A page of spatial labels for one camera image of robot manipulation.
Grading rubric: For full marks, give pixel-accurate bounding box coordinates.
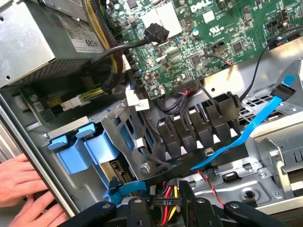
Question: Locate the braided power cable bundle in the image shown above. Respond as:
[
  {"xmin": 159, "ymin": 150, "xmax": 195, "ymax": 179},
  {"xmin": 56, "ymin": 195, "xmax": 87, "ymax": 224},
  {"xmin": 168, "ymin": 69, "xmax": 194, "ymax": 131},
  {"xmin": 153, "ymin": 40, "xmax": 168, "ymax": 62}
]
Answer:
[{"xmin": 81, "ymin": 0, "xmax": 125, "ymax": 95}]

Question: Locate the metal disk bay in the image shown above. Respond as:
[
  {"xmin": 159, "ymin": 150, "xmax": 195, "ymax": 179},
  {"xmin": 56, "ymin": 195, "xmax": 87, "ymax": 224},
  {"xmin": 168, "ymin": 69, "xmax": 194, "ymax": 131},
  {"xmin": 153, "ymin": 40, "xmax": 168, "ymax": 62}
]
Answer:
[{"xmin": 42, "ymin": 98, "xmax": 166, "ymax": 209}]

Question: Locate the person's left hand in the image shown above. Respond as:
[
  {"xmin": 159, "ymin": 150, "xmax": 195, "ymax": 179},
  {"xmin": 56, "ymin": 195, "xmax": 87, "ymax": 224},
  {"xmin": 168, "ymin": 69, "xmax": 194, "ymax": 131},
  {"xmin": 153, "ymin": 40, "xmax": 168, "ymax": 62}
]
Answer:
[{"xmin": 9, "ymin": 191, "xmax": 70, "ymax": 227}]

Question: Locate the person's right hand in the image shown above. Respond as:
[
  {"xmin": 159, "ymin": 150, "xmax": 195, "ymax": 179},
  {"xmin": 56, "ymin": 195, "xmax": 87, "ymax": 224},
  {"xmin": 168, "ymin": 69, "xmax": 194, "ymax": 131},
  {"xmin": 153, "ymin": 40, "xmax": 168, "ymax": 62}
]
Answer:
[{"xmin": 0, "ymin": 153, "xmax": 49, "ymax": 209}]

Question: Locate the grey power supply unit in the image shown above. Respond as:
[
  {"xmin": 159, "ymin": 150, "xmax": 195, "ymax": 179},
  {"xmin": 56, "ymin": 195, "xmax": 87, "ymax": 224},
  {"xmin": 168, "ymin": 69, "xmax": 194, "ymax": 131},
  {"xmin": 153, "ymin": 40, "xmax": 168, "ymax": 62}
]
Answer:
[{"xmin": 0, "ymin": 0, "xmax": 114, "ymax": 88}]

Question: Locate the blue disk carrier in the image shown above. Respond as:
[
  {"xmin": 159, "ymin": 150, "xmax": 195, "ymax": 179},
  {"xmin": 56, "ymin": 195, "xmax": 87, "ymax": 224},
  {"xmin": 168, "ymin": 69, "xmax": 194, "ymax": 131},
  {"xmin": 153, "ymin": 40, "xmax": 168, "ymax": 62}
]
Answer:
[{"xmin": 47, "ymin": 136, "xmax": 95, "ymax": 175}]

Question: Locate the thin black fan cable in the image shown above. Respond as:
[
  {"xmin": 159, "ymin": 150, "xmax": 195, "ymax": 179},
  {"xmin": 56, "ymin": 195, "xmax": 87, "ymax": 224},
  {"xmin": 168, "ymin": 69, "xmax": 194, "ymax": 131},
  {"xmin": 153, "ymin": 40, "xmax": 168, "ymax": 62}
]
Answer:
[{"xmin": 193, "ymin": 53, "xmax": 239, "ymax": 119}]

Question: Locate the black power connector plug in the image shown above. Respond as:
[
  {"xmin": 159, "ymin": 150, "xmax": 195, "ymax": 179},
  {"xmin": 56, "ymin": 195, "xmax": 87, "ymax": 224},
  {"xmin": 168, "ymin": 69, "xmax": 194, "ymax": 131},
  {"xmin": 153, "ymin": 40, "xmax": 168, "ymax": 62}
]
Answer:
[{"xmin": 142, "ymin": 3, "xmax": 183, "ymax": 41}]

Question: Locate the twisted red black wire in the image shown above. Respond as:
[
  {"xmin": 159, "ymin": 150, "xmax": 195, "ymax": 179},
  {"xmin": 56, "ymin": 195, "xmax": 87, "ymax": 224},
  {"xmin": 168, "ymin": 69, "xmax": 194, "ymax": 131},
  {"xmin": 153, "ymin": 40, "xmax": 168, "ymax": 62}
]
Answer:
[{"xmin": 196, "ymin": 168, "xmax": 225, "ymax": 209}]

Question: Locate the small green power board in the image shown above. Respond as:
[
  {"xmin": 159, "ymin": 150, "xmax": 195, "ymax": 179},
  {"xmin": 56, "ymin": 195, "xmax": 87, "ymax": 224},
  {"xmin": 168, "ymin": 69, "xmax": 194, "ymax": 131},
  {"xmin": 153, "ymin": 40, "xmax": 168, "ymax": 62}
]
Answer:
[{"xmin": 18, "ymin": 86, "xmax": 93, "ymax": 130}]

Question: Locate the open PC case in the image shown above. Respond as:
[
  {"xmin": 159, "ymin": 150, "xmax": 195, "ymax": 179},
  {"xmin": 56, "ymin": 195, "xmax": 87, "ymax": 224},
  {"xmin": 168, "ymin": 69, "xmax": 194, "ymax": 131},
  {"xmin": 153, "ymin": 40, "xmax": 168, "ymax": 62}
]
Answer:
[{"xmin": 0, "ymin": 0, "xmax": 303, "ymax": 227}]

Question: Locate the green motherboard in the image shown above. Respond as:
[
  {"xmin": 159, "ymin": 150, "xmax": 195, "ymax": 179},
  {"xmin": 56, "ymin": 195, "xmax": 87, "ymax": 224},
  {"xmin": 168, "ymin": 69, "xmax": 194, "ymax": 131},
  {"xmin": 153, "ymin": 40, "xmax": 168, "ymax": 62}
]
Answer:
[{"xmin": 104, "ymin": 0, "xmax": 303, "ymax": 101}]

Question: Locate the white paper tag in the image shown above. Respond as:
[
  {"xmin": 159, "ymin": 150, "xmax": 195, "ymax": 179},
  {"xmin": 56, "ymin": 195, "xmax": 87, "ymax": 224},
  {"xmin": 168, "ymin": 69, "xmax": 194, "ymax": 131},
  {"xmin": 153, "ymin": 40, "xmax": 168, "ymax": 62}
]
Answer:
[{"xmin": 125, "ymin": 89, "xmax": 150, "ymax": 112}]

